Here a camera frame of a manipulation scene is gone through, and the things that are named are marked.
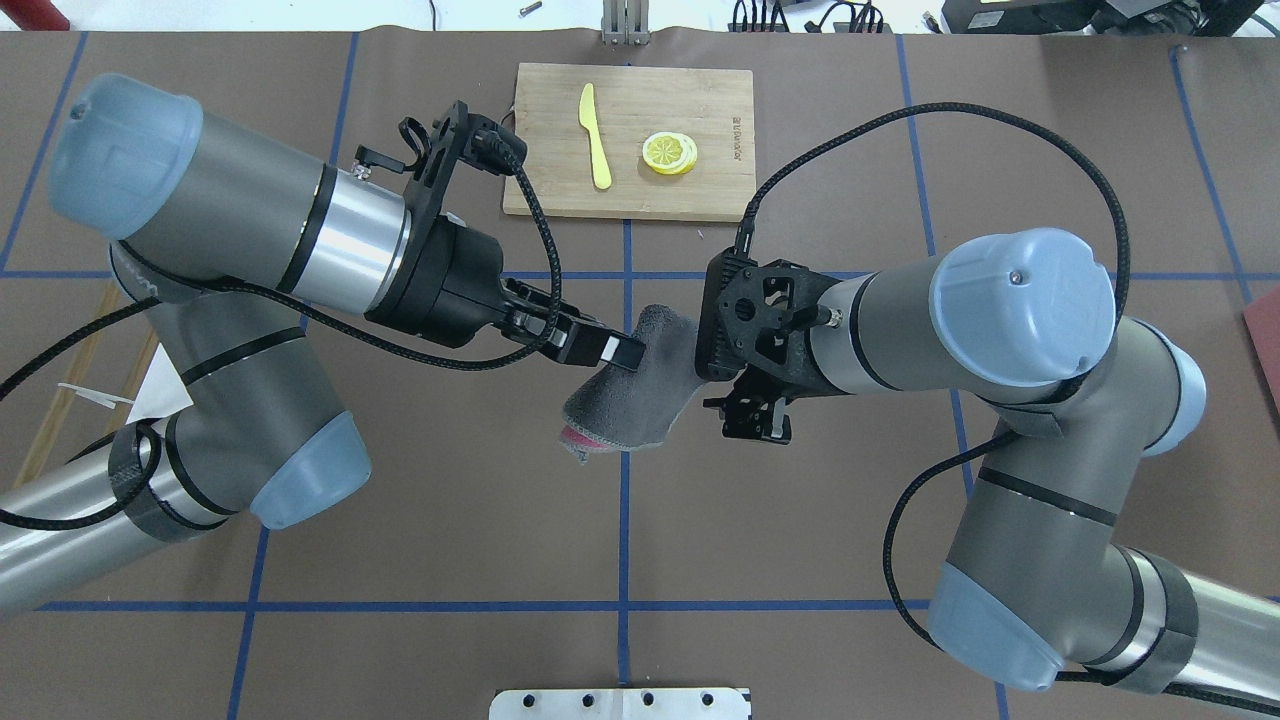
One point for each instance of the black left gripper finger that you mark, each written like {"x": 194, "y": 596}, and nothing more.
{"x": 575, "y": 340}
{"x": 528, "y": 301}

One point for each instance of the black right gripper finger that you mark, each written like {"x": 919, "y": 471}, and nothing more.
{"x": 742, "y": 410}
{"x": 769, "y": 419}

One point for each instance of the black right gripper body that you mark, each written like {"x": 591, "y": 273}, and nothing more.
{"x": 757, "y": 412}

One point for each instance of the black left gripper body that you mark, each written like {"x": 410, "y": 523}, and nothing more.
{"x": 447, "y": 285}

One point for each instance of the grey wiping cloth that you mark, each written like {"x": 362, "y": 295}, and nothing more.
{"x": 622, "y": 411}

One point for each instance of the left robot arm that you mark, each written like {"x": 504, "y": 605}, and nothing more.
{"x": 225, "y": 240}

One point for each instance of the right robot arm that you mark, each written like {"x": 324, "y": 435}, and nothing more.
{"x": 1028, "y": 323}

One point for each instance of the yellow lemon slices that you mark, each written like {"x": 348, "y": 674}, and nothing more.
{"x": 669, "y": 153}

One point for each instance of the yellow plastic knife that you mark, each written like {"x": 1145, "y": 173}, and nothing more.
{"x": 601, "y": 175}

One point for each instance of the bamboo cutting board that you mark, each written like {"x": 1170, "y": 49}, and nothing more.
{"x": 715, "y": 107}

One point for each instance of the white rectangular tray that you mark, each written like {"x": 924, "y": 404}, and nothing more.
{"x": 162, "y": 392}

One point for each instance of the wooden rack bar far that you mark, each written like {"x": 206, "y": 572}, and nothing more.
{"x": 136, "y": 376}

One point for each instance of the wooden rack bar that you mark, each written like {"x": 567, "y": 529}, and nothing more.
{"x": 45, "y": 422}
{"x": 136, "y": 376}

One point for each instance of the wooden rack bar near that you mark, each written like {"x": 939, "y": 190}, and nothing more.
{"x": 45, "y": 422}

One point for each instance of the red cylinder bottle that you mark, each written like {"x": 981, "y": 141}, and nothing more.
{"x": 35, "y": 15}

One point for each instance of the aluminium frame post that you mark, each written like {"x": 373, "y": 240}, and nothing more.
{"x": 625, "y": 22}

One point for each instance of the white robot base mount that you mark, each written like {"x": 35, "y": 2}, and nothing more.
{"x": 623, "y": 703}

